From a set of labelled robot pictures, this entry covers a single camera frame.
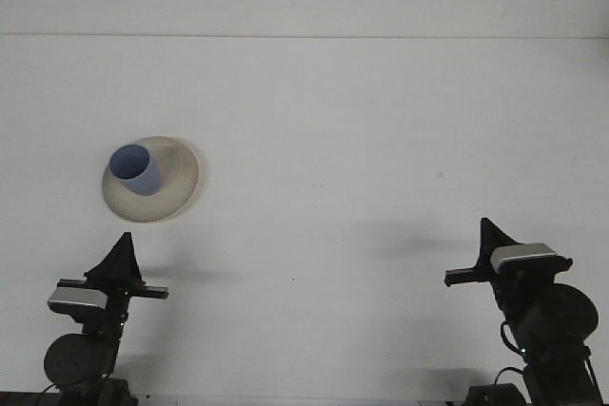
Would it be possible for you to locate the pale blue cup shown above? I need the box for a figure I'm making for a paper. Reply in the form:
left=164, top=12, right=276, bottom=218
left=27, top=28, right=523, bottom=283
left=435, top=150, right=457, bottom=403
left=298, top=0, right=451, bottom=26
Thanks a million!
left=108, top=143, right=164, bottom=198

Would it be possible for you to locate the pale round plate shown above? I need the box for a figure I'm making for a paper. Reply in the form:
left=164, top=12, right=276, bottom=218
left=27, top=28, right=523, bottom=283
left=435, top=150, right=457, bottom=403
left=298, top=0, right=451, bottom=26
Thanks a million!
left=102, top=135, right=209, bottom=224

